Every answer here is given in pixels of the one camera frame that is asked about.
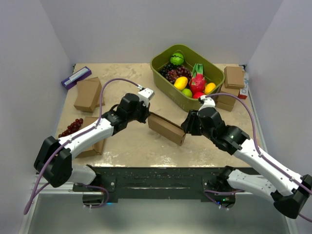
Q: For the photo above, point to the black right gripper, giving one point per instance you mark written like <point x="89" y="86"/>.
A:
<point x="188" y="125"/>

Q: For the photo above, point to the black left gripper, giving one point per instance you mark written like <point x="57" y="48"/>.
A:
<point x="146" y="113"/>

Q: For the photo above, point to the brown cardboard box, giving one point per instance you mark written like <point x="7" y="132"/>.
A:
<point x="166" y="128"/>

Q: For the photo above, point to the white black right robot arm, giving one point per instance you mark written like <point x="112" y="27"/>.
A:
<point x="286" y="189"/>

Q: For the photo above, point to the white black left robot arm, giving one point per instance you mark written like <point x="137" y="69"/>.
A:
<point x="54" y="161"/>

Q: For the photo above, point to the cardboard box under upper left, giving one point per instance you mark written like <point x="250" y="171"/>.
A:
<point x="92" y="89"/>

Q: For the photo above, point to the folded cardboard box lower left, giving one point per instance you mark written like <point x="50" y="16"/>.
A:
<point x="95" y="149"/>

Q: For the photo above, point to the folded cardboard box upper left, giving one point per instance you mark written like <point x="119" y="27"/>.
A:
<point x="80" y="100"/>

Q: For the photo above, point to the top cardboard box right stack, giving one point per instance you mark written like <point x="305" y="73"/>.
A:
<point x="234" y="77"/>

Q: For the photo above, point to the purple white flat box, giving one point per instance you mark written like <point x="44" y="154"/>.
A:
<point x="74" y="78"/>

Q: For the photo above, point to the red apple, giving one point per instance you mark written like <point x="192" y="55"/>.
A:
<point x="198" y="95"/>

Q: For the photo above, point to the green lime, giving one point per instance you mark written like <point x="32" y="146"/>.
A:
<point x="187" y="92"/>

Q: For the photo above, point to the lower cardboard boxes right stack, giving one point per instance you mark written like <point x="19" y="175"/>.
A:
<point x="226" y="102"/>

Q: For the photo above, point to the pink dragon fruit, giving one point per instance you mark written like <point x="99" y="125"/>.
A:
<point x="197" y="82"/>

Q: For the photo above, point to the orange yellow fruit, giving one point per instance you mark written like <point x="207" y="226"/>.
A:
<point x="209" y="88"/>

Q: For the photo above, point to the yellow mango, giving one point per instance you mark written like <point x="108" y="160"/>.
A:
<point x="181" y="83"/>

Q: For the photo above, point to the dark purple grape bunch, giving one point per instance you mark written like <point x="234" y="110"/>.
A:
<point x="166" y="68"/>

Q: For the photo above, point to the red grape bunch in basket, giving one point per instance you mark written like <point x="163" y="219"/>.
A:
<point x="177" y="72"/>

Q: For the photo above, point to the red white small carton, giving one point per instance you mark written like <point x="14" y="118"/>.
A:
<point x="243" y="93"/>

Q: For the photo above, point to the green black striped fruit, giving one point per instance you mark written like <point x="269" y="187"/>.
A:
<point x="177" y="59"/>

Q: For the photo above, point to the red grape bunch on table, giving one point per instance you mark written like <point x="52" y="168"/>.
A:
<point x="72" y="128"/>

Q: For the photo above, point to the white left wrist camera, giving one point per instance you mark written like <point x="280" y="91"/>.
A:
<point x="146" y="95"/>

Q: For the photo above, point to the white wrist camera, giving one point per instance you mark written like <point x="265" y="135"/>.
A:
<point x="146" y="95"/>
<point x="206" y="102"/>

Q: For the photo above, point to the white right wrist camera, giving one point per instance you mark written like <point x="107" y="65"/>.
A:
<point x="206" y="102"/>

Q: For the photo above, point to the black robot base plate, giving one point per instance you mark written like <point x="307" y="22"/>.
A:
<point x="157" y="183"/>

